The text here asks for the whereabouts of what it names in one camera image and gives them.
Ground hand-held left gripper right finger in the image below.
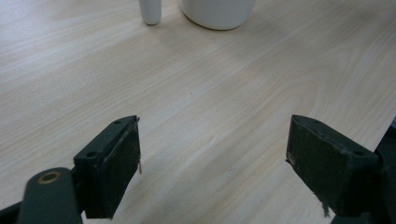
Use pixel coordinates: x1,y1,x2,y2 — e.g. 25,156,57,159
285,114,383,217

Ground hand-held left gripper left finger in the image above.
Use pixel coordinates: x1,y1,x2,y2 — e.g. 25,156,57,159
73,115,142,219

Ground white cup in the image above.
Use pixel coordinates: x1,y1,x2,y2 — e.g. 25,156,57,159
178,0,258,32

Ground white rounded tube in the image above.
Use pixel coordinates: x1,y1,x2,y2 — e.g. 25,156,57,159
137,0,163,26

